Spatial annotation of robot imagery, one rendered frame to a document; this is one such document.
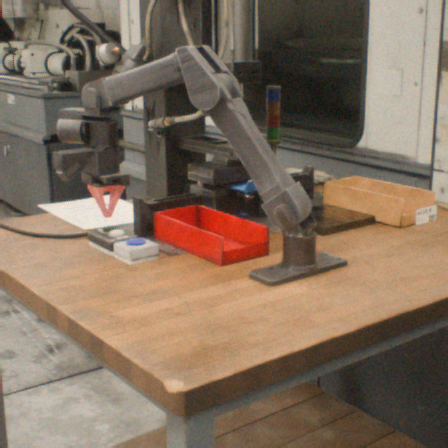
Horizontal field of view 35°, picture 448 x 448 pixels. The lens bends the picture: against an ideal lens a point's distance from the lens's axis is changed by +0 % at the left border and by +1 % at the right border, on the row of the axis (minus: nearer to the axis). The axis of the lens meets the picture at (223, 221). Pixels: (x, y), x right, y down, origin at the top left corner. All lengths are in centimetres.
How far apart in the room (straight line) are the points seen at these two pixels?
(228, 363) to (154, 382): 10
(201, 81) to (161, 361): 55
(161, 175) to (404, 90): 75
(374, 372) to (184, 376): 149
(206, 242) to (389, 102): 96
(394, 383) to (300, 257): 109
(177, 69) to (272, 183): 28
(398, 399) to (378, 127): 84
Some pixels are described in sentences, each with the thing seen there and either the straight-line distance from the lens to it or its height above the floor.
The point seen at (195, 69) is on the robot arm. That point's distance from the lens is 133.
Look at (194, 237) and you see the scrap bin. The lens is 144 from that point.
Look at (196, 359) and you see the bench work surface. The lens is 101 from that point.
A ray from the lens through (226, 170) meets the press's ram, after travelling 165.
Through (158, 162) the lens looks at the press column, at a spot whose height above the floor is 101.
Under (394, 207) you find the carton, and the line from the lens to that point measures 169.
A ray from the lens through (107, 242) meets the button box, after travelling 148.
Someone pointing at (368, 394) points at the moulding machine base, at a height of 19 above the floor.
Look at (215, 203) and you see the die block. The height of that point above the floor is 96.
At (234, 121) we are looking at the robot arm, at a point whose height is 118.
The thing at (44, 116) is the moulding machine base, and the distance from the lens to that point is 470.
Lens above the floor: 134
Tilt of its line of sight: 15 degrees down
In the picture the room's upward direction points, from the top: 1 degrees counter-clockwise
